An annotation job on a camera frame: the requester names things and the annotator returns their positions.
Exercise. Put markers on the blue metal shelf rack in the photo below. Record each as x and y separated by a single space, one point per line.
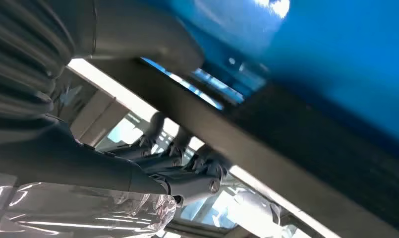
334 49

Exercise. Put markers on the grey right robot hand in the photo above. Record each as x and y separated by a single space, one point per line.
71 164

